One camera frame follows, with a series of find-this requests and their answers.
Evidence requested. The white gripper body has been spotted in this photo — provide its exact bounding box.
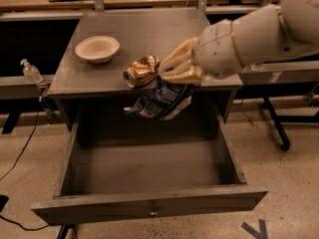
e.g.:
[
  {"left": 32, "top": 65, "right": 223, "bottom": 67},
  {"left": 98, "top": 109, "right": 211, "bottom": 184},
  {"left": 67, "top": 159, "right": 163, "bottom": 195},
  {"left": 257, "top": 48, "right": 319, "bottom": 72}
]
[{"left": 193, "top": 20, "right": 243, "bottom": 79}]

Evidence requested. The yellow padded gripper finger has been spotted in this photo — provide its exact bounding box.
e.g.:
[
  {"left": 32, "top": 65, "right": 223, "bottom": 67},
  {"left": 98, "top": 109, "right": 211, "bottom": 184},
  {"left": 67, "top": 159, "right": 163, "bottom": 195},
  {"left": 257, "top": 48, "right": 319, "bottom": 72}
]
[{"left": 158, "top": 37, "right": 203, "bottom": 85}]

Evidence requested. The blue chip bag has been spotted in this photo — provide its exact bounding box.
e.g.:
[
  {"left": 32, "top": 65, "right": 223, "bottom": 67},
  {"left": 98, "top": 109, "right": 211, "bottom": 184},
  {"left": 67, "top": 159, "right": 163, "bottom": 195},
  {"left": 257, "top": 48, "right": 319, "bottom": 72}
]
[{"left": 124, "top": 78, "right": 192, "bottom": 120}]

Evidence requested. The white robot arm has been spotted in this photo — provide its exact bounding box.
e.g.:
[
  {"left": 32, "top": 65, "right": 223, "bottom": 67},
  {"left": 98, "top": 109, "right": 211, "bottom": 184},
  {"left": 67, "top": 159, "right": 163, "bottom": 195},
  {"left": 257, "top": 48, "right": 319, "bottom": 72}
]
[{"left": 159, "top": 0, "right": 319, "bottom": 84}]

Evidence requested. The open grey top drawer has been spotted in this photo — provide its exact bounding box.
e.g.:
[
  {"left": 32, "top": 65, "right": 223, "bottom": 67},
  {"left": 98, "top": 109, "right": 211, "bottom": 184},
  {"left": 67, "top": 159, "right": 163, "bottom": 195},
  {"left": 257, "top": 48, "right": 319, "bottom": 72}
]
[{"left": 32, "top": 114, "right": 267, "bottom": 225}]

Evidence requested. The crushed gold can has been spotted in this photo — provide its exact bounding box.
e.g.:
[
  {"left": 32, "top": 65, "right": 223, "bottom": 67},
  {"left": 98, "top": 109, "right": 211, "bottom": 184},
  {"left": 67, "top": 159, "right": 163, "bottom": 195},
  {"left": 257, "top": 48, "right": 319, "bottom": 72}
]
[{"left": 124, "top": 54, "right": 160, "bottom": 88}]

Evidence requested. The white paper bowl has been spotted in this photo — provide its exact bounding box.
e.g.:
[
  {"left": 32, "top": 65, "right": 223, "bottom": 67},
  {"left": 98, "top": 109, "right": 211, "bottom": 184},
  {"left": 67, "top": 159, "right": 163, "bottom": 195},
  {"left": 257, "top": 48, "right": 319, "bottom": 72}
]
[{"left": 75, "top": 36, "right": 120, "bottom": 64}]

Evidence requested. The black table leg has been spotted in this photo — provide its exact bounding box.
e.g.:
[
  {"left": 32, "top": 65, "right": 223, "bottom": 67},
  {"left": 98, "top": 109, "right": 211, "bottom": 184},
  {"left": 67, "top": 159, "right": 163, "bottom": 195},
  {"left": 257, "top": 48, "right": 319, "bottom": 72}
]
[{"left": 263, "top": 96, "right": 291, "bottom": 151}]

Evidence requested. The left hand sanitizer bottle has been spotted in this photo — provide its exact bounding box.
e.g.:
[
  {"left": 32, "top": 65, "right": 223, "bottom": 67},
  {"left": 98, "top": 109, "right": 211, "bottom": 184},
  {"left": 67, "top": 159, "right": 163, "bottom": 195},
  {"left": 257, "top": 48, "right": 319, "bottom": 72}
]
[{"left": 20, "top": 59, "right": 43, "bottom": 84}]

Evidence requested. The grey metal rail shelf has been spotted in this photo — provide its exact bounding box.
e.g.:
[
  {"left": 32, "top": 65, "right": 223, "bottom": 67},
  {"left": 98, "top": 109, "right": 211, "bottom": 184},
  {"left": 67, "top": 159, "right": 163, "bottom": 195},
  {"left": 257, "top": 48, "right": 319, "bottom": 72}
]
[{"left": 0, "top": 76, "right": 40, "bottom": 100}]

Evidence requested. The black floor cable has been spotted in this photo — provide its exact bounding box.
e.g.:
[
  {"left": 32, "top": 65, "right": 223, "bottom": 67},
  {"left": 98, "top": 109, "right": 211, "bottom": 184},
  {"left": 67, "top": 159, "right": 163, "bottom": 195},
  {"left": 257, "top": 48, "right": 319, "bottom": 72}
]
[{"left": 0, "top": 110, "right": 51, "bottom": 232}]

